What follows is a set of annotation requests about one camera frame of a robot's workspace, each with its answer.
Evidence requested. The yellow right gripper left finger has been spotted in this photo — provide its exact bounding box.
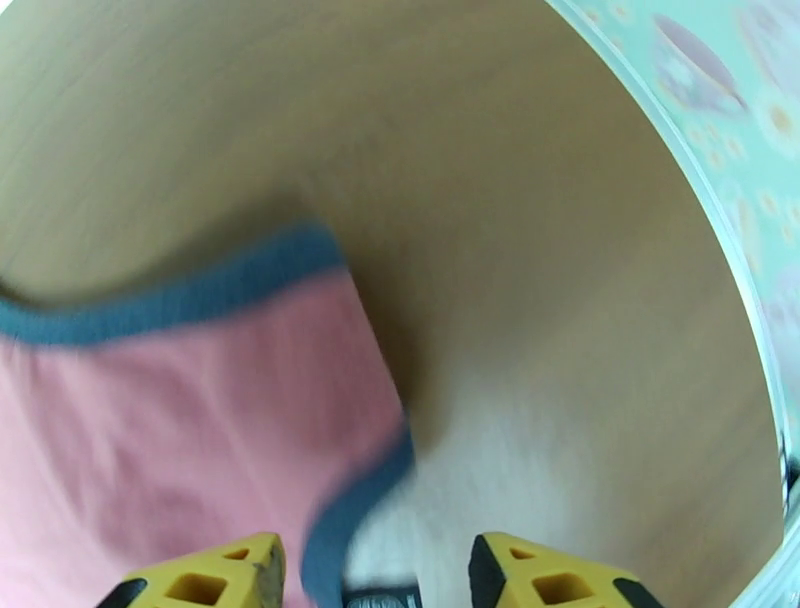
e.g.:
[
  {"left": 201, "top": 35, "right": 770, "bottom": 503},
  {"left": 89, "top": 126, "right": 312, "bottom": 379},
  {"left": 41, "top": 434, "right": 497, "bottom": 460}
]
[{"left": 96, "top": 532, "right": 288, "bottom": 608}]

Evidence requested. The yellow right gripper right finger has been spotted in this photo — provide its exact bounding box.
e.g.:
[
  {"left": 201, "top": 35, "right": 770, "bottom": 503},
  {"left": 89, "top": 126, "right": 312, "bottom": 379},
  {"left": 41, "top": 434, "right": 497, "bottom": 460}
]
[{"left": 468, "top": 532, "right": 668, "bottom": 608}]

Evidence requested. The pink tank top dark trim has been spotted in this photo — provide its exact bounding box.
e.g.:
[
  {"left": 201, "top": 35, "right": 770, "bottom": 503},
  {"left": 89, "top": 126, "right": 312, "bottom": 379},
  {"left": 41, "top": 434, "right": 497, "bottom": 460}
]
[{"left": 0, "top": 223, "right": 418, "bottom": 608}]

